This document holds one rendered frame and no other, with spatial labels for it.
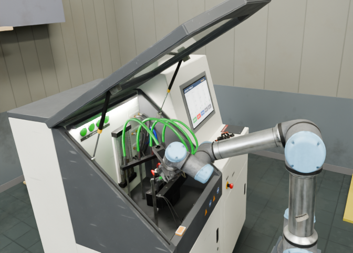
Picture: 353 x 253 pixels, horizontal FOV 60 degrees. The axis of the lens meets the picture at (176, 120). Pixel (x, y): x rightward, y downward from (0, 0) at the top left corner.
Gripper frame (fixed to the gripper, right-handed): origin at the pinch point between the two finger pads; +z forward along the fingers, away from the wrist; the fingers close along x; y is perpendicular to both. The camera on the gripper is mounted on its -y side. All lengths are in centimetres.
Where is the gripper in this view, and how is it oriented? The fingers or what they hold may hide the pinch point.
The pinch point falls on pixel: (163, 170)
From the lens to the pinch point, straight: 146.7
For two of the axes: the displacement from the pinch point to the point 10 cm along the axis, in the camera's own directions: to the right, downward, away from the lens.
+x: 8.5, -4.1, 3.3
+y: 5.1, 8.1, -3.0
